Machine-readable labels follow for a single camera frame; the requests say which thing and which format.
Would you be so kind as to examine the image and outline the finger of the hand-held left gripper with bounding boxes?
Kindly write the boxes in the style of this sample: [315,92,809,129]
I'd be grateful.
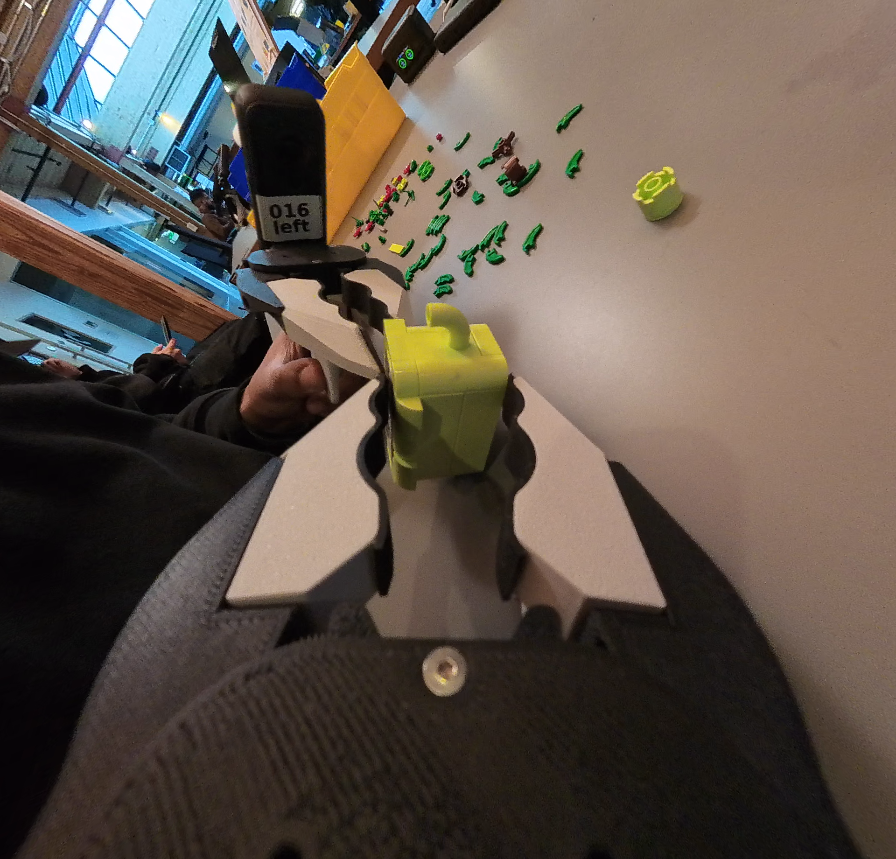
[342,260,414,322]
[265,279,385,384]

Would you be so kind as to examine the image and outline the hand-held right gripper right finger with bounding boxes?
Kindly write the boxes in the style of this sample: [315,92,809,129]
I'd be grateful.
[496,376,668,639]

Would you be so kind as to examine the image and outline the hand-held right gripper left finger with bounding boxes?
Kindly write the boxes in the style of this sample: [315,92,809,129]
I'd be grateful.
[224,379,395,608]

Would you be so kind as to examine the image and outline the lime green brick figure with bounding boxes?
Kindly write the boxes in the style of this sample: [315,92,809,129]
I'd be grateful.
[381,304,511,490]

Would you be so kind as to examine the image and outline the person's left forearm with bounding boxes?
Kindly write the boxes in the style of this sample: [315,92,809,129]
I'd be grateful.
[168,313,295,454]

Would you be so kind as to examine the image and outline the person's left hand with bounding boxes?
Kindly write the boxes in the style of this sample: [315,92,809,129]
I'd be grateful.
[240,334,336,441]

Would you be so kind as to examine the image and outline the pile of small colourful pieces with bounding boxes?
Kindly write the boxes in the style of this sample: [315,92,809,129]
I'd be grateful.
[352,131,445,254]

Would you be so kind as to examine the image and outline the yellow storage bin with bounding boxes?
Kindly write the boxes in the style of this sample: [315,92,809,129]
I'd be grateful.
[318,43,407,240]

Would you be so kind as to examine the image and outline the scattered green leaf pieces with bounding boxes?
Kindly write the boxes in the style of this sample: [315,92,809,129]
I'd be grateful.
[400,103,586,300]

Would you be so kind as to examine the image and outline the wooden beam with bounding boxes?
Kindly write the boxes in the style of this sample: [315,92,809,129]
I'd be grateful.
[0,190,242,342]

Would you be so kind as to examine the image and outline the black device with green lights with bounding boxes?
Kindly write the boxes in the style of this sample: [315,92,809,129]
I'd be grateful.
[381,5,435,83]

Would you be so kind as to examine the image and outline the lime green round brick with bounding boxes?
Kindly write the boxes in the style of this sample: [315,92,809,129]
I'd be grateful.
[632,166,683,222]

